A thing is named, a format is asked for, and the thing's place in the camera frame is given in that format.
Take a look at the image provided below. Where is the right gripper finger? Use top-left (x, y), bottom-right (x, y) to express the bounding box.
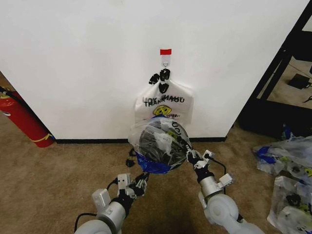
top-left (191, 150), bottom-right (208, 169)
top-left (184, 145), bottom-right (196, 164)

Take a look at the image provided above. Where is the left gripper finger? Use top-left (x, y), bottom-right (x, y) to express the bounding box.
top-left (139, 172), bottom-right (150, 196)
top-left (131, 173), bottom-right (146, 190)

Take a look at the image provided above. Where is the clear blue printed bin bag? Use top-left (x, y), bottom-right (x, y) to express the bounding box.
top-left (127, 116), bottom-right (196, 176)

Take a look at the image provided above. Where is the white thank you garbage bag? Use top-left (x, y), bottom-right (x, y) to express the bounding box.
top-left (133, 68), bottom-right (195, 125)

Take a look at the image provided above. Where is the crumpled clear blue plastic bag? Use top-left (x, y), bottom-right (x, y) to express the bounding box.
top-left (253, 123), bottom-right (312, 176)

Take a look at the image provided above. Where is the black baseboard strip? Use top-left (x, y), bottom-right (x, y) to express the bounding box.
top-left (55, 137), bottom-right (226, 144)

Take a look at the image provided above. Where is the black power adapter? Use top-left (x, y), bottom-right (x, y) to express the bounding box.
top-left (287, 73), bottom-right (312, 90)

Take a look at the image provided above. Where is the red fire extinguisher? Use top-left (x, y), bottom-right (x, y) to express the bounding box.
top-left (0, 85), bottom-right (56, 148)

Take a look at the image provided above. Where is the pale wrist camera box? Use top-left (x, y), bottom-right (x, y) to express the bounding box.
top-left (202, 150), bottom-right (215, 162)
top-left (117, 173), bottom-right (133, 193)

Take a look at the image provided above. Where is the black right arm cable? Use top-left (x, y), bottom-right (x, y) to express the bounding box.
top-left (209, 156), bottom-right (227, 195)

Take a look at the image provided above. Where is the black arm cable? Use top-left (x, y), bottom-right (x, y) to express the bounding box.
top-left (74, 213), bottom-right (98, 233)
top-left (209, 156), bottom-right (227, 195)

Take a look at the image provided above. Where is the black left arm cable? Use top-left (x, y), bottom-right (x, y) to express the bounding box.
top-left (74, 213), bottom-right (98, 233)

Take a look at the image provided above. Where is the black metal shelf frame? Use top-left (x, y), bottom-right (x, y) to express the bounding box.
top-left (236, 0), bottom-right (312, 140)

